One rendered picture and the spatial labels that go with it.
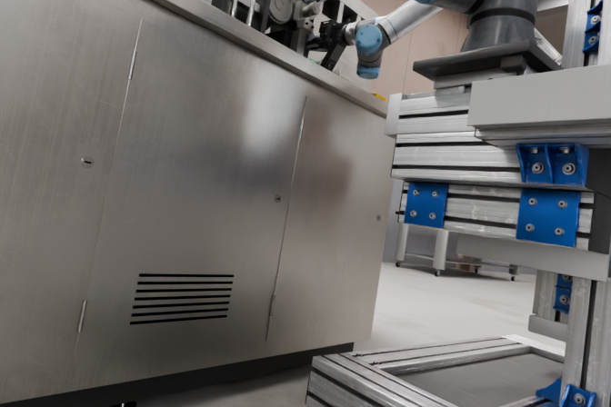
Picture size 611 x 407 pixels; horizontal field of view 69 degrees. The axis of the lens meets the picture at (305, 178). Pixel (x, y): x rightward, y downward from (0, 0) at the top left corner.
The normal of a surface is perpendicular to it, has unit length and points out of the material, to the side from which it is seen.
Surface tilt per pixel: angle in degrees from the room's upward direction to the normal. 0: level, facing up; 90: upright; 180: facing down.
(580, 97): 90
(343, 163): 90
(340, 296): 90
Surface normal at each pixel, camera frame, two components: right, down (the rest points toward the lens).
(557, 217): -0.75, -0.18
